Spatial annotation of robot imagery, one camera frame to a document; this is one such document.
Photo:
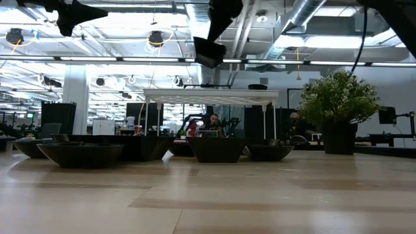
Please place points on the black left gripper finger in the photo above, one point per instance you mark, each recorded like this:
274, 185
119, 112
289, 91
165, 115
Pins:
78, 14

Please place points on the white cabinet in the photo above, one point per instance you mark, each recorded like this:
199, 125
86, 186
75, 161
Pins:
104, 127

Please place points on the black background robot arm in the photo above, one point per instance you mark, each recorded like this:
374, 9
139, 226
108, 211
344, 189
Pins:
183, 122

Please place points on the black square deep mini bowl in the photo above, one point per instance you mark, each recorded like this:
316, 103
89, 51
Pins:
146, 148
216, 151

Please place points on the black room partition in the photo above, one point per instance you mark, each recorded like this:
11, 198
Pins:
58, 117

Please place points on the black monitor on arm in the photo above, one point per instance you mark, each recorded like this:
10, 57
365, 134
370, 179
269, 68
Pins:
387, 115

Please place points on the red machine part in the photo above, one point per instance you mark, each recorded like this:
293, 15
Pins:
193, 130

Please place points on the black aluminium rig frame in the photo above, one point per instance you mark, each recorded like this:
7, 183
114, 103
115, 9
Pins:
383, 152

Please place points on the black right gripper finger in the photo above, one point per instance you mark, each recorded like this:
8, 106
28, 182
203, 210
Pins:
211, 52

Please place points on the white pillar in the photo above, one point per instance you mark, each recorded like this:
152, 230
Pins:
75, 104

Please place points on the black ceiling spotlight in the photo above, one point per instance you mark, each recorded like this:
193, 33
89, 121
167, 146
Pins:
100, 81

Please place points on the silver ventilation duct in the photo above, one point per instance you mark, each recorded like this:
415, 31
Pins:
195, 22
302, 13

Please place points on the green potted plant black pot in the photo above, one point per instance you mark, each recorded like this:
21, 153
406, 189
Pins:
338, 97

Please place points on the person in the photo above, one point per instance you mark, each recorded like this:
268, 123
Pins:
214, 121
295, 122

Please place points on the black desk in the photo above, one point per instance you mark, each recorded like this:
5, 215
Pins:
383, 138

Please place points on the grey laptop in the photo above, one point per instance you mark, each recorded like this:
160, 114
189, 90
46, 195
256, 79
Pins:
208, 134

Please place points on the black boat-shaped mini plate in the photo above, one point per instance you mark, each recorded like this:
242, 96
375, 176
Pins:
27, 149
81, 157
180, 150
269, 153

